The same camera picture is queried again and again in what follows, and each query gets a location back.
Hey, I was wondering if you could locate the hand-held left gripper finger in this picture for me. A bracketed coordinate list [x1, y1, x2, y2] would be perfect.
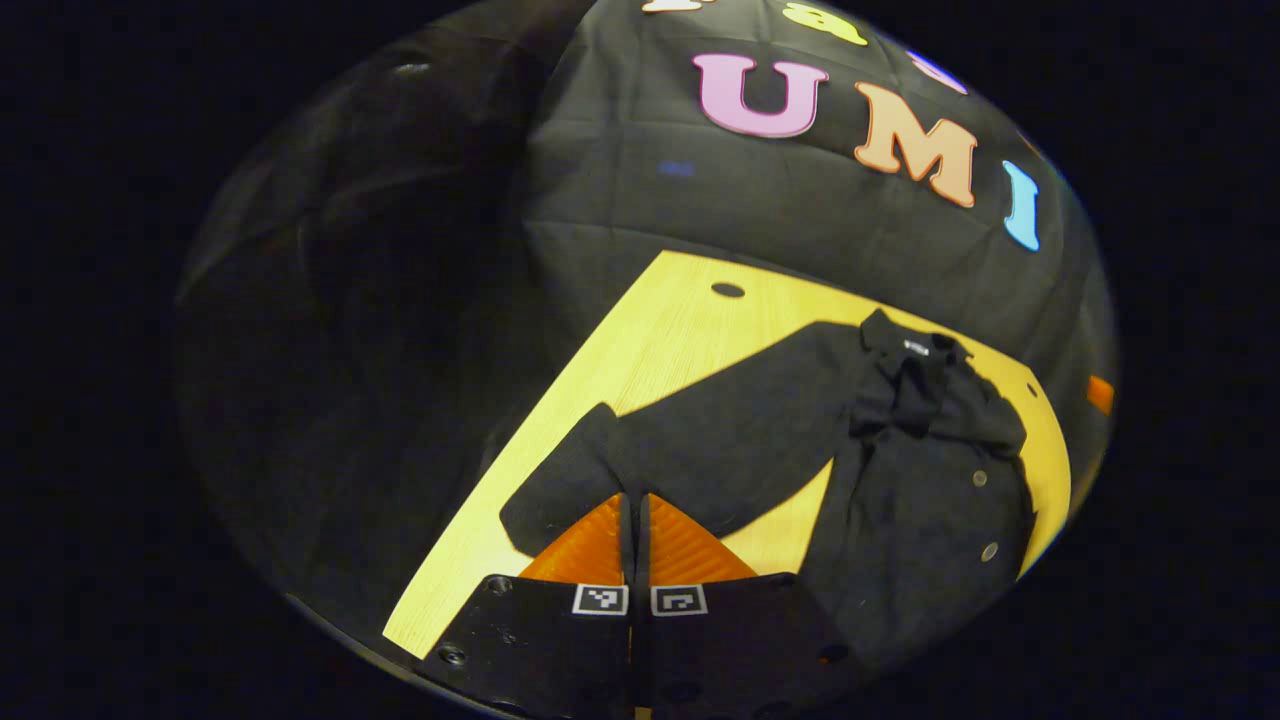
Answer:
[636, 492, 862, 719]
[418, 492, 635, 719]

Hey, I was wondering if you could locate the black button cardigan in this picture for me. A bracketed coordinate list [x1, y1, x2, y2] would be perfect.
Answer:
[500, 308, 1037, 663]

